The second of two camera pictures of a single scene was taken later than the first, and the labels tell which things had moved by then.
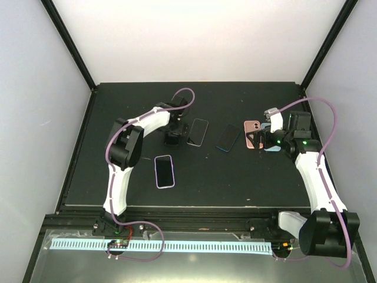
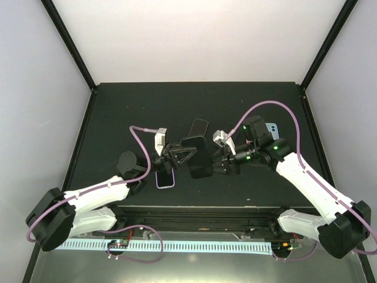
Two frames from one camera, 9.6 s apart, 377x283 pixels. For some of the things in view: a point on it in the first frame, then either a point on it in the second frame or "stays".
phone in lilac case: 164,171 stays
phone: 198,132 stays
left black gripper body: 179,131 to 166,160
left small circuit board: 118,244 stays
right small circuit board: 281,247 stays
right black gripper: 267,141 to 228,160
